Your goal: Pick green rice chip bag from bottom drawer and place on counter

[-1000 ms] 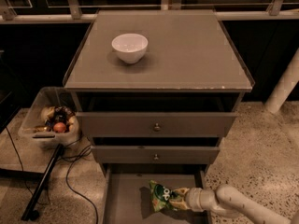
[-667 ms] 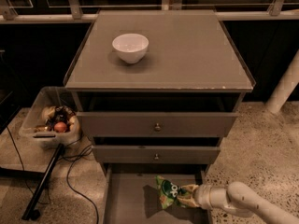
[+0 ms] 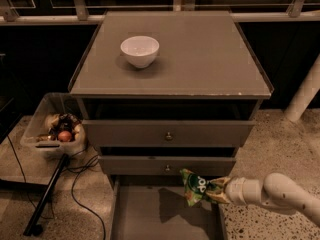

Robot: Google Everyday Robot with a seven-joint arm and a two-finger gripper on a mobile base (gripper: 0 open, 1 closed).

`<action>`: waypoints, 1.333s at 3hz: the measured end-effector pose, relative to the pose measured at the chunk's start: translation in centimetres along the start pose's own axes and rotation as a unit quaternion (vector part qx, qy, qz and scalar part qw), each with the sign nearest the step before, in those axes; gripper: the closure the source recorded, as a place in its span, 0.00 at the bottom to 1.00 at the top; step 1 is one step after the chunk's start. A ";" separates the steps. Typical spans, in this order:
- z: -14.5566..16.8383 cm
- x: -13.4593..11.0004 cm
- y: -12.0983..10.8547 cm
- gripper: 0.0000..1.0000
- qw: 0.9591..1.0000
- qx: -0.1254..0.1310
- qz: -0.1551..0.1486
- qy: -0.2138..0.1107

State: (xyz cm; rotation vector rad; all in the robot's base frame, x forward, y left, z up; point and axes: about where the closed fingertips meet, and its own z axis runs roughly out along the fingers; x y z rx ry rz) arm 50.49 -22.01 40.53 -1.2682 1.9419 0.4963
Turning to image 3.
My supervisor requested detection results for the green rice chip bag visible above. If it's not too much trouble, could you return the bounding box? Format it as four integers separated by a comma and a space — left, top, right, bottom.
180, 169, 227, 207

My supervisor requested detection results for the black metal stand leg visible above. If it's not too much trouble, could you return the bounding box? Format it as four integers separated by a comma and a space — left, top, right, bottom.
23, 154, 69, 236

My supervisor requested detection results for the white ceramic bowl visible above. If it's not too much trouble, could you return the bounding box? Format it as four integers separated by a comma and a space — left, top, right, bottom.
120, 36, 160, 68

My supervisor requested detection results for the grey top drawer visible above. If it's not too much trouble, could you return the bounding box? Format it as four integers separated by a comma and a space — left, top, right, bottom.
83, 120, 254, 147

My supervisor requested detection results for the black floor cable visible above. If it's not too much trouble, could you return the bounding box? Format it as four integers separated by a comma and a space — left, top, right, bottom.
65, 143, 107, 240

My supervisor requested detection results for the metal window railing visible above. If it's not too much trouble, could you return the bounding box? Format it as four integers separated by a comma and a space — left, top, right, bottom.
0, 0, 320, 24

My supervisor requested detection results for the brass top drawer knob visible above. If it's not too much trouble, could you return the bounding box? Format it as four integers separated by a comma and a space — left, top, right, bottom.
165, 132, 173, 141

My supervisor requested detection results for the grey drawer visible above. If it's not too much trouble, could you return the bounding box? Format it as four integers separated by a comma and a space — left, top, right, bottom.
99, 156, 236, 176
83, 120, 254, 147
108, 176, 227, 240

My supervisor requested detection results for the grey drawer cabinet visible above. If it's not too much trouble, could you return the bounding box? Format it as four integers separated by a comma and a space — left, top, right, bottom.
67, 10, 274, 240

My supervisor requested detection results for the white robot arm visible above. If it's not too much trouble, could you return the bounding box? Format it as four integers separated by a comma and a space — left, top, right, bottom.
206, 173, 320, 226

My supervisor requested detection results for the grey bottom drawer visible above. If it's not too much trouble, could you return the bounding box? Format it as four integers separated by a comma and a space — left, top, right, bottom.
108, 176, 227, 240

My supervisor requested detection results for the red apple in bin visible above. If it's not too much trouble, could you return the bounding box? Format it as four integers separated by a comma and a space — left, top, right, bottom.
58, 131, 72, 142

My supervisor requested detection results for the clear plastic storage bin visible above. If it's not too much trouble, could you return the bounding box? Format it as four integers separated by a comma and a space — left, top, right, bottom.
21, 93, 87, 158

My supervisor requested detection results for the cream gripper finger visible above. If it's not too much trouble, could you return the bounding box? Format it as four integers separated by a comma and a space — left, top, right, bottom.
210, 177, 231, 188
213, 192, 230, 204

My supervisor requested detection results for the grey middle drawer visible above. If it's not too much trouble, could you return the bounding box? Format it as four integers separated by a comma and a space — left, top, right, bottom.
99, 156, 236, 176

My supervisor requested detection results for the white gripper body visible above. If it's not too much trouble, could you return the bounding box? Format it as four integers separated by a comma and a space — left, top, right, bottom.
225, 177, 262, 206

